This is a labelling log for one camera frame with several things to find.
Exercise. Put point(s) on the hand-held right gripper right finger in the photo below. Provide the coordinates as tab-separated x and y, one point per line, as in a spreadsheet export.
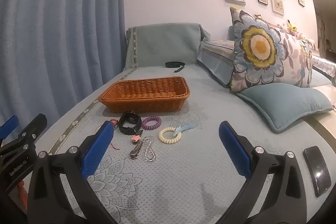
235	154

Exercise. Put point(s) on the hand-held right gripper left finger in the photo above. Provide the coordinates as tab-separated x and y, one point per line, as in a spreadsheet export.
97	151

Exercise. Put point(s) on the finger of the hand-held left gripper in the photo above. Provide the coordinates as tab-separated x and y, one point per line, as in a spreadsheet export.
32	129
8	126

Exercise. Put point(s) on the pink star charm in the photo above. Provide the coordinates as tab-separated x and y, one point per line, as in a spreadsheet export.
136	138

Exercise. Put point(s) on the black wrist watch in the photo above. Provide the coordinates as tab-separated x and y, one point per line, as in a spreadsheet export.
130	116

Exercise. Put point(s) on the light blue hair clip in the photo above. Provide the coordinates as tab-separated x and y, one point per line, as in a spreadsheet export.
187	127

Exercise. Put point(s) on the brown wicker basket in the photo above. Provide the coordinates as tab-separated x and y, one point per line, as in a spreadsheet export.
144	103

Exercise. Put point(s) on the plain blue pillow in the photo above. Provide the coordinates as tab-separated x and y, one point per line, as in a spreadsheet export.
283	106

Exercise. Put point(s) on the black smartphone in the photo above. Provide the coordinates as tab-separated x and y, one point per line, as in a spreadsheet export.
316	171

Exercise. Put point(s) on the striped teal back cushion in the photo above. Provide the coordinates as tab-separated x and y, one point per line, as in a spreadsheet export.
218	56

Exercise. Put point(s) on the blue curtain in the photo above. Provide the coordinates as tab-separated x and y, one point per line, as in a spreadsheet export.
65	29

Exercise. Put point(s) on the large floral pillow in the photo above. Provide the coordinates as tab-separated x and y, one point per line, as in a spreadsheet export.
262	48

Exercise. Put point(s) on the teal sofa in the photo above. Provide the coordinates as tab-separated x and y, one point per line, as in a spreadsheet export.
162	40

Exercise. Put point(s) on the brown plush toy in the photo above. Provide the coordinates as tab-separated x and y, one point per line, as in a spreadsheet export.
258	17

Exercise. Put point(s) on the yellow plush toy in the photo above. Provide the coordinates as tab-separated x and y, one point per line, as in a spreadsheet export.
292	27

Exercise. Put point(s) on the cluttered background shelf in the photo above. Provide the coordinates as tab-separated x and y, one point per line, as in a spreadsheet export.
323	35

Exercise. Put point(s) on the light framed butterfly picture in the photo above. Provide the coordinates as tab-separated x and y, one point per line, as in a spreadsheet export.
277	5

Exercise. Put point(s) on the tiny black framed picture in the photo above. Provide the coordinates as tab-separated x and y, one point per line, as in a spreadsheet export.
301	1

